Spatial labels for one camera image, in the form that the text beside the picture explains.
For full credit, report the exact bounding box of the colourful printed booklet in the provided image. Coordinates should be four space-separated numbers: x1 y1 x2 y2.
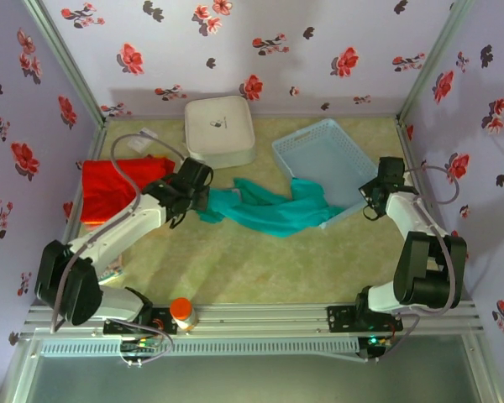
97 254 128 287

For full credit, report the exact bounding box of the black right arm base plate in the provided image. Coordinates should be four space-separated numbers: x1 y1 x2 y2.
326 305 404 335

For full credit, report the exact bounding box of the small white card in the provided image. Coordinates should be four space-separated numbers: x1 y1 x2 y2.
128 128 158 154

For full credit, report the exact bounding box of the red t-shirt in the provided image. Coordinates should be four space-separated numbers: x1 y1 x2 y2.
80 155 176 227

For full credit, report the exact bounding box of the light blue plastic basket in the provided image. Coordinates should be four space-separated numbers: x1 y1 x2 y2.
271 118 382 230

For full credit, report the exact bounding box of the grey left base cable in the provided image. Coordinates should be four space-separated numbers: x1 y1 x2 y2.
118 323 176 369

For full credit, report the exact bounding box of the white plastic case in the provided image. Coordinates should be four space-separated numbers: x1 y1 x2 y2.
183 95 256 170

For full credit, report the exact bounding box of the grey base cable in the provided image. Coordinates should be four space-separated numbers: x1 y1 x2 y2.
358 310 421 364
118 323 176 369

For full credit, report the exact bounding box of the aluminium mounting rail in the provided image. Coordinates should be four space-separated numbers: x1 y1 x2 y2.
18 298 487 342

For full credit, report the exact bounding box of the grey right base cable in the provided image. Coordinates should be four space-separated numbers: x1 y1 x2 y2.
358 310 421 364

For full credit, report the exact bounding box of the teal t-shirt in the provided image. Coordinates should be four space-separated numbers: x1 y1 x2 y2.
196 175 346 239

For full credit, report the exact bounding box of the aluminium frame post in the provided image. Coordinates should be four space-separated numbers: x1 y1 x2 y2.
22 0 109 127
396 0 479 122

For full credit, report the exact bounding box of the grey slotted cable duct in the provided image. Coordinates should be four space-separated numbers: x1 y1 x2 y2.
39 338 360 359

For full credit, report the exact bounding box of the grey left arm cable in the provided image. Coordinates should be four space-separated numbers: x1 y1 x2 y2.
50 133 189 335

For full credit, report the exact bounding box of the orange capped bottle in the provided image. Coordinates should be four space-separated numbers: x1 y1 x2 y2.
170 296 200 332

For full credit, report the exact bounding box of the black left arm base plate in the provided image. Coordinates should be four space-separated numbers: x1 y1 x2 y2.
102 307 179 337

